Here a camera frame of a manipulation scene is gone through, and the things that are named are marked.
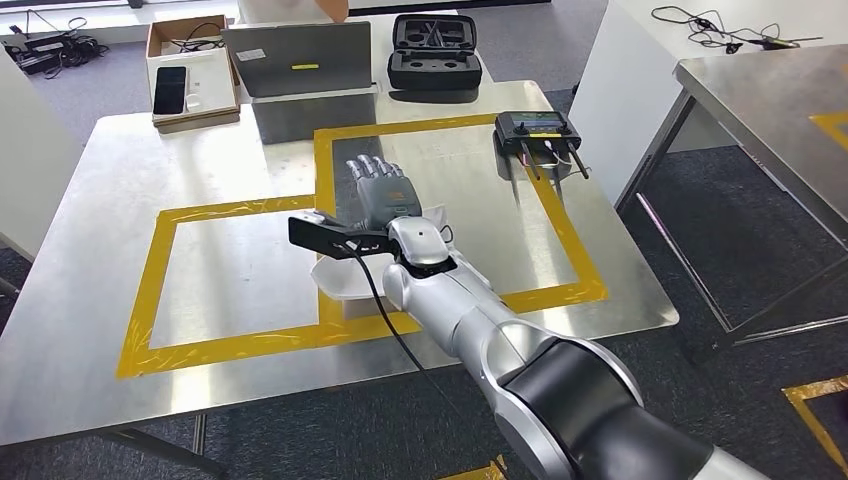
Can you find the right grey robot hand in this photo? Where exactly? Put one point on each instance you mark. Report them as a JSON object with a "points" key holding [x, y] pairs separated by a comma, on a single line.
{"points": [[387, 195]]}

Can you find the white plastic part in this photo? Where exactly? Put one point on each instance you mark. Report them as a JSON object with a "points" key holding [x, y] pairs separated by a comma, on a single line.
{"points": [[344, 278]]}

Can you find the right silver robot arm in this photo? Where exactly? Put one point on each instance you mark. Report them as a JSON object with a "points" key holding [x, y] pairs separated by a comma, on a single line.
{"points": [[464, 318]]}

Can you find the steel workbench table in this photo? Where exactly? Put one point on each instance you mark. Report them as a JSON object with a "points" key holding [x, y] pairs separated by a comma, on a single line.
{"points": [[99, 265]]}

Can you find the black foam case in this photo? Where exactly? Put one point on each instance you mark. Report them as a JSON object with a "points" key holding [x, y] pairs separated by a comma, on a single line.
{"points": [[434, 60]]}

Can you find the grey laptop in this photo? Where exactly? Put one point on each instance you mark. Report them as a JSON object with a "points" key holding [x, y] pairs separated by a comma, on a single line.
{"points": [[298, 60]]}

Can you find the black remote controller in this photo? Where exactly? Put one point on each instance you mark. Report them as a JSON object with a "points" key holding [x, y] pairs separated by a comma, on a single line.
{"points": [[536, 129]]}

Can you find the yellow tape rectangle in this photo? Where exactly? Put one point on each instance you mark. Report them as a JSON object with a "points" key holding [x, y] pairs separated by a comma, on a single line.
{"points": [[563, 252], [152, 278]]}

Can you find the white box insert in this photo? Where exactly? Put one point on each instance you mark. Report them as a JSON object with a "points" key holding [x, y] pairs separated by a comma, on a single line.
{"points": [[212, 83]]}

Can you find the black smartphone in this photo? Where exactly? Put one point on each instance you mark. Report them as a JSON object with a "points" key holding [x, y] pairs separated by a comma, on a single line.
{"points": [[170, 89]]}

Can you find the cardboard box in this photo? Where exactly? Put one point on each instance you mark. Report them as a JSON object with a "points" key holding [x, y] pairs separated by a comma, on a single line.
{"points": [[156, 33]]}

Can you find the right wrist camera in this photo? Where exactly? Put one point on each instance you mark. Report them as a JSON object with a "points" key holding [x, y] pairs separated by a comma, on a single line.
{"points": [[318, 235]]}

